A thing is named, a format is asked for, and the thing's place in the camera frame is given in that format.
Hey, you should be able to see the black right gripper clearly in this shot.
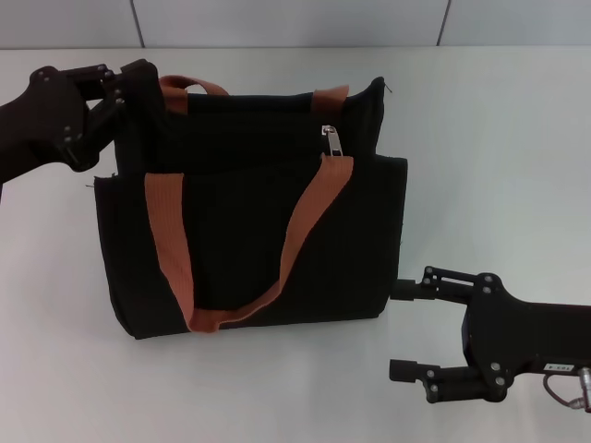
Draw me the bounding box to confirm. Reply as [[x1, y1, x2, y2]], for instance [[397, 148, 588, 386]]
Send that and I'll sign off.
[[390, 266, 591, 405]]

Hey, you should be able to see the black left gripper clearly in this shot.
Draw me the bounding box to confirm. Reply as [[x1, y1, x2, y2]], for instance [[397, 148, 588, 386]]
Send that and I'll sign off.
[[0, 59, 161, 186]]

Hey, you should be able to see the black bag with orange handles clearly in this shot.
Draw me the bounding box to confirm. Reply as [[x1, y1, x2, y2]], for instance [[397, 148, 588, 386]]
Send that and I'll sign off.
[[91, 74, 410, 341]]

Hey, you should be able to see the silver zipper pull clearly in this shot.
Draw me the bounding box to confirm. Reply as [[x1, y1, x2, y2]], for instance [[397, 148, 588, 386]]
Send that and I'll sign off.
[[320, 123, 346, 159]]

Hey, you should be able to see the right gripper cable with connectors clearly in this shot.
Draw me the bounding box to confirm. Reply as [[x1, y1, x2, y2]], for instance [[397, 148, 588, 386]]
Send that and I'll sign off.
[[542, 367, 591, 413]]

